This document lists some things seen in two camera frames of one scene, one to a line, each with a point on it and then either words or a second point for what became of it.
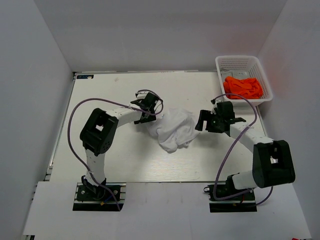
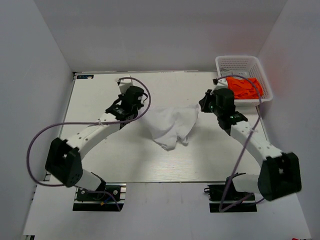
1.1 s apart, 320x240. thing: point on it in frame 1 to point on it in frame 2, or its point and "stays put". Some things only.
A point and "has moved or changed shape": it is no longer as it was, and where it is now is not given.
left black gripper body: x=151 y=117 to x=136 y=111
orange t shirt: x=248 y=88 stays put
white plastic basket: x=248 y=64 stays put
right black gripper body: x=213 y=121 to x=209 y=105
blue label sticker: x=86 y=76 stays put
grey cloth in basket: x=237 y=74 stays put
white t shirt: x=176 y=128 has moved or changed shape
